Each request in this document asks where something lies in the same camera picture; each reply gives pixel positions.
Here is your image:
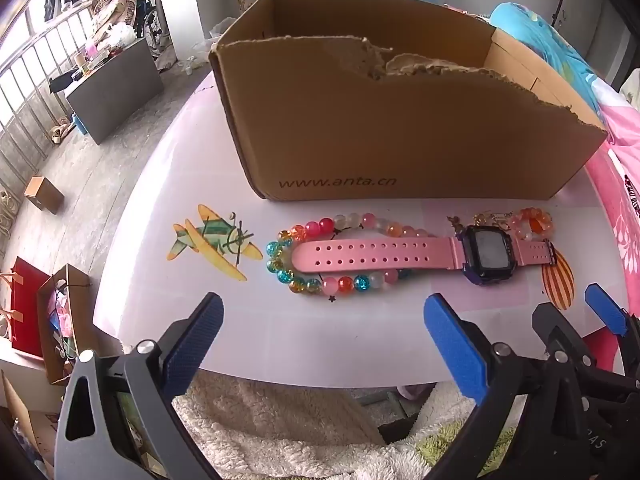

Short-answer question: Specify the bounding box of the pink floral blanket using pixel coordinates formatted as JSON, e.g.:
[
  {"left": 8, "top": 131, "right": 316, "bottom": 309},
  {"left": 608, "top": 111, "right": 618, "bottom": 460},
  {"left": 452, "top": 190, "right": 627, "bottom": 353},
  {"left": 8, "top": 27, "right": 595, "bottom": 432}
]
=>
[{"left": 584, "top": 95, "right": 640, "bottom": 372}]

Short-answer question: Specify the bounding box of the pink strap smart watch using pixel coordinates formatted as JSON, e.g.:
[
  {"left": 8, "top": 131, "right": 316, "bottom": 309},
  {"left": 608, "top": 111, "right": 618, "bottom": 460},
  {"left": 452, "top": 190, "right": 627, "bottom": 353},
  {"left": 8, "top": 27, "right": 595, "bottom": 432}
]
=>
[{"left": 291, "top": 224, "right": 557, "bottom": 287}]

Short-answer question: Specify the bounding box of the metal window railing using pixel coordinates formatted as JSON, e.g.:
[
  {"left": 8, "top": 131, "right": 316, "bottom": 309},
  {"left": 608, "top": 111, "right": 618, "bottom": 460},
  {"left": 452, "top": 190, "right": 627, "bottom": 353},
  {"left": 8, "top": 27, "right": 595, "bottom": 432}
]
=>
[{"left": 0, "top": 2, "right": 96, "bottom": 196}]

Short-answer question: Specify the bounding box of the pile of beige clothes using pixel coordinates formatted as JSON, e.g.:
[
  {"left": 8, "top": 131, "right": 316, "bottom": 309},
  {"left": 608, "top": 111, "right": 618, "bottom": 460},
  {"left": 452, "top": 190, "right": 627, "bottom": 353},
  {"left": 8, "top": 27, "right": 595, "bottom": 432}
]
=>
[{"left": 92, "top": 0, "right": 151, "bottom": 46}]

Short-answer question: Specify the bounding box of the blue printed quilt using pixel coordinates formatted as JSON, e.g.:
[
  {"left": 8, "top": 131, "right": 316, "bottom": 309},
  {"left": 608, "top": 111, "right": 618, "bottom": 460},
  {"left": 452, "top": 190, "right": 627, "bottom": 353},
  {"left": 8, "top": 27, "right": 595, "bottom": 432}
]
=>
[{"left": 489, "top": 2, "right": 631, "bottom": 126}]

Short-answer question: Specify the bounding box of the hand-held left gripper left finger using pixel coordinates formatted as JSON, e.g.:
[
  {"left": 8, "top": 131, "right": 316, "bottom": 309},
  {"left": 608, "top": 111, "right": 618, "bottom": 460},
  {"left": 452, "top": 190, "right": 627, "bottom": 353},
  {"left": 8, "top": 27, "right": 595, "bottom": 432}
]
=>
[{"left": 54, "top": 291, "right": 226, "bottom": 480}]

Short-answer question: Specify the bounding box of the red paper bag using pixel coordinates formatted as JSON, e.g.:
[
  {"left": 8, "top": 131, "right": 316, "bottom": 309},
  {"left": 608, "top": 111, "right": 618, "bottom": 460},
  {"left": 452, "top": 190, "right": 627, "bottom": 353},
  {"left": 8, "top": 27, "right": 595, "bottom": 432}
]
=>
[{"left": 9, "top": 256, "right": 51, "bottom": 358}]

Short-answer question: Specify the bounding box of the orange striped balloon sticker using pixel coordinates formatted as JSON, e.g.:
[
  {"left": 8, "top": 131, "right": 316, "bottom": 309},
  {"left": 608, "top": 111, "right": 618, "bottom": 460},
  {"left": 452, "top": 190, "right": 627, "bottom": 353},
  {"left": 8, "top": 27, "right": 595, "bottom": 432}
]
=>
[{"left": 542, "top": 249, "right": 577, "bottom": 311}]

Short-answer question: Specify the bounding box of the white fluffy cloth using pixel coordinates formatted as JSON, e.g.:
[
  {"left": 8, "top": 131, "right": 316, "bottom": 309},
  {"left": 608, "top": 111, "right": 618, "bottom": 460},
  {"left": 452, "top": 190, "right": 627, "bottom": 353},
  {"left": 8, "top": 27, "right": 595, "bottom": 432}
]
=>
[{"left": 170, "top": 370, "right": 451, "bottom": 480}]

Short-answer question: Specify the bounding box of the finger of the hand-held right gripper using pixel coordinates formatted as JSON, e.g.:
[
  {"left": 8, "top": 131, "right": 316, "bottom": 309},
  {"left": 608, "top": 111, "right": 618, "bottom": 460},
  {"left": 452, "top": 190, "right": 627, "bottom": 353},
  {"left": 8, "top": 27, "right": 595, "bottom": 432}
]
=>
[
  {"left": 531, "top": 302, "right": 586, "bottom": 373},
  {"left": 584, "top": 283, "right": 640, "bottom": 388}
]

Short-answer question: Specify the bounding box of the small brown cardboard box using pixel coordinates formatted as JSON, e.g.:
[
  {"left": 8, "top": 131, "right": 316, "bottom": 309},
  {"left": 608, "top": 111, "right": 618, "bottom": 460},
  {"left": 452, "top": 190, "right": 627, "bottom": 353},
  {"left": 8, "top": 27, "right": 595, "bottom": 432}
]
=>
[{"left": 25, "top": 176, "right": 65, "bottom": 213}]

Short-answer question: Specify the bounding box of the orange pink bead bracelet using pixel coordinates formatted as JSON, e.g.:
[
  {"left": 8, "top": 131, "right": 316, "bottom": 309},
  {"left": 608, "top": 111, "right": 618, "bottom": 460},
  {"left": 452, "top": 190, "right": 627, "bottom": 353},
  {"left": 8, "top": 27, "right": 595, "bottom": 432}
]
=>
[{"left": 510, "top": 206, "right": 553, "bottom": 242}]

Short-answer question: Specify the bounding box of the wheelchair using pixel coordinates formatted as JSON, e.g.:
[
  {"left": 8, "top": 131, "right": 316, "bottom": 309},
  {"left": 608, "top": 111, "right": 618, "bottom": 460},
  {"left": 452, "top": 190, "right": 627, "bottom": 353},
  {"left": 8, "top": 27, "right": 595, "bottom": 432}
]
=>
[{"left": 135, "top": 0, "right": 168, "bottom": 53}]

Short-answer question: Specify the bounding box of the multicolour glass bead bracelet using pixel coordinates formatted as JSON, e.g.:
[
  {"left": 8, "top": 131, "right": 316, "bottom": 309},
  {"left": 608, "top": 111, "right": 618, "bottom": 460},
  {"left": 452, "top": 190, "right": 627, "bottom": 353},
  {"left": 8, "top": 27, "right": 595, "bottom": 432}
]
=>
[{"left": 265, "top": 212, "right": 436, "bottom": 298}]

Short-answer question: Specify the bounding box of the green fluffy cloth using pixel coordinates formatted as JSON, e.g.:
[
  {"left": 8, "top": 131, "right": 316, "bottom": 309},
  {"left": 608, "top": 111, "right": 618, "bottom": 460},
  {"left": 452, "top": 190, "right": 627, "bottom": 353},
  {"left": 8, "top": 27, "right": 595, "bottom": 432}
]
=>
[{"left": 419, "top": 429, "right": 503, "bottom": 467}]

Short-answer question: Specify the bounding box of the airplane sticker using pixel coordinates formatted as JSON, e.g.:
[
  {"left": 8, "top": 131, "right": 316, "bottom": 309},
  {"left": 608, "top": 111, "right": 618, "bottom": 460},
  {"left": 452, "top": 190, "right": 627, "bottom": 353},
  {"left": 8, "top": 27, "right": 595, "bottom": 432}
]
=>
[{"left": 166, "top": 204, "right": 264, "bottom": 281}]

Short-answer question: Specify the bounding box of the grey cabinet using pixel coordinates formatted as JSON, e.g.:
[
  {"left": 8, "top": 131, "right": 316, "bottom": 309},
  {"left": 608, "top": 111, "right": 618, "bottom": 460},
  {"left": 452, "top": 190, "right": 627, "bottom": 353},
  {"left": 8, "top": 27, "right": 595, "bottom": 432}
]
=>
[{"left": 65, "top": 37, "right": 165, "bottom": 145}]

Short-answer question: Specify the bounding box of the gold chain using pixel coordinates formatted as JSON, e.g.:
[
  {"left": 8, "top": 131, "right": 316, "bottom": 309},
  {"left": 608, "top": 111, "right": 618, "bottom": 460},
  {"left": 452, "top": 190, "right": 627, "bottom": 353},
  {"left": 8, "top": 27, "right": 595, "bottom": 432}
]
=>
[{"left": 472, "top": 211, "right": 516, "bottom": 234}]

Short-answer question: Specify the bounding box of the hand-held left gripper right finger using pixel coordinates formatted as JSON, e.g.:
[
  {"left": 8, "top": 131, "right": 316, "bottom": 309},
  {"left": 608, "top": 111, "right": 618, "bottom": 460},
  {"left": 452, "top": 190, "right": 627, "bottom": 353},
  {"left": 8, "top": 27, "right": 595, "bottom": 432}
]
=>
[{"left": 423, "top": 293, "right": 552, "bottom": 480}]

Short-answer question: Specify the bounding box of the brown paper bag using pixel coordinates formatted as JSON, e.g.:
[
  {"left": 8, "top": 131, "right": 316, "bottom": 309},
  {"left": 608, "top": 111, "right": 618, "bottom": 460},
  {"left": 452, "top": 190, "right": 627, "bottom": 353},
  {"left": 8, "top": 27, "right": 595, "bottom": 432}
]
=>
[{"left": 36, "top": 263, "right": 96, "bottom": 386}]

